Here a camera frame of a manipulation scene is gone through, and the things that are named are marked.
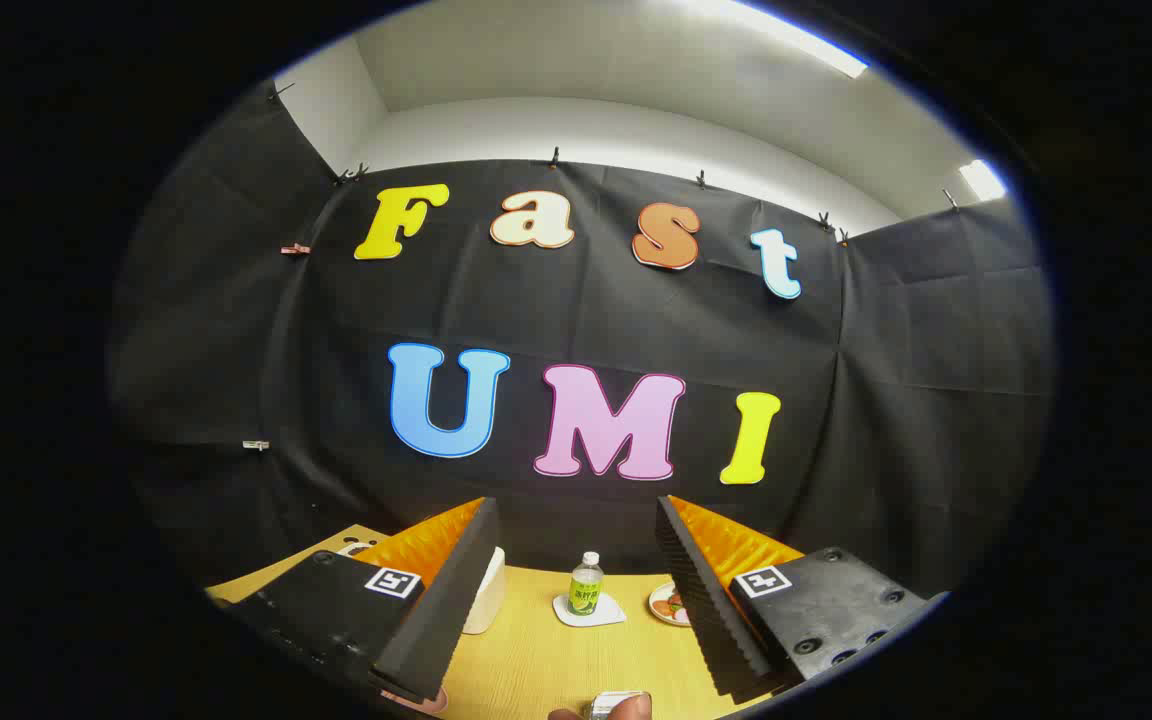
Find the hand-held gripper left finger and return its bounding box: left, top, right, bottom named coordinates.
left=226, top=497, right=500, bottom=704

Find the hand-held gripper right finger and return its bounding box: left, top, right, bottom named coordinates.
left=657, top=495, right=949, bottom=699

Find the white plate with food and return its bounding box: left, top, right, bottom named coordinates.
left=648, top=582, right=692, bottom=627

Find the white coaster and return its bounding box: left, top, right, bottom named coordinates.
left=552, top=593, right=627, bottom=628

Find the green label drink bottle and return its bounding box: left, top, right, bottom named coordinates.
left=568, top=551, right=605, bottom=616

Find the black backdrop cloth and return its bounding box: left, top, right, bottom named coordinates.
left=108, top=80, right=1055, bottom=601

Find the row of black clips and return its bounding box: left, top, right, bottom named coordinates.
left=271, top=82, right=962, bottom=246

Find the ceiling light panel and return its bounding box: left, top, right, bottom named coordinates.
left=958, top=160, right=1007, bottom=201

